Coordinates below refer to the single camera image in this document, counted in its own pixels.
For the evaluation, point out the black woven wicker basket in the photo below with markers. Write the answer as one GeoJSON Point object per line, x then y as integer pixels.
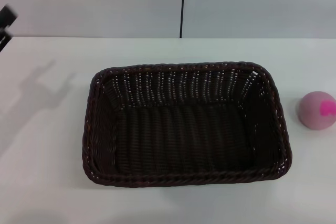
{"type": "Point", "coordinates": [183, 140]}

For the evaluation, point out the black vertical wall strip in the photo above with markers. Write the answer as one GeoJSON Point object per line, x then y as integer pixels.
{"type": "Point", "coordinates": [182, 3]}

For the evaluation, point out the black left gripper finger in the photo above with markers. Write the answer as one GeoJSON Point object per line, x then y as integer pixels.
{"type": "Point", "coordinates": [7, 16]}
{"type": "Point", "coordinates": [4, 40]}

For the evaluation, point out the pink ball with magenta mark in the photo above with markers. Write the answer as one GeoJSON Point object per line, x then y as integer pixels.
{"type": "Point", "coordinates": [313, 113]}

